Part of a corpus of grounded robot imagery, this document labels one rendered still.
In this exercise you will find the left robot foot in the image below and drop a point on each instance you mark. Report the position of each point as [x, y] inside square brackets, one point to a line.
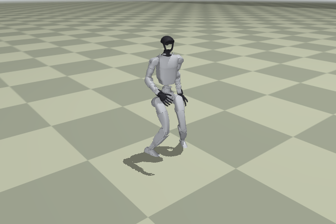
[183, 144]

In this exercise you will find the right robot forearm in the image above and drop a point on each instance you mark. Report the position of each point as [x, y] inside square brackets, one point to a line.
[151, 85]

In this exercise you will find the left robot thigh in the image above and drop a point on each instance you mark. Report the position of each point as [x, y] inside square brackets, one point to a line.
[179, 109]

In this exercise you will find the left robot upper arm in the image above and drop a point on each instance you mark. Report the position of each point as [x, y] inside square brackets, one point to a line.
[180, 61]

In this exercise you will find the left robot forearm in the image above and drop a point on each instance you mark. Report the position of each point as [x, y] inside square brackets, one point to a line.
[178, 85]

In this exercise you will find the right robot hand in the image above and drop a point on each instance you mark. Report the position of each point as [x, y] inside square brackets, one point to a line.
[163, 97]

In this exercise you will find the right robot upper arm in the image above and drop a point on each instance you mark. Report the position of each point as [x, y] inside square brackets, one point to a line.
[152, 63]

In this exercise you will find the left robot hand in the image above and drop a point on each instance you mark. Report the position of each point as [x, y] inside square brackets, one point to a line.
[184, 98]

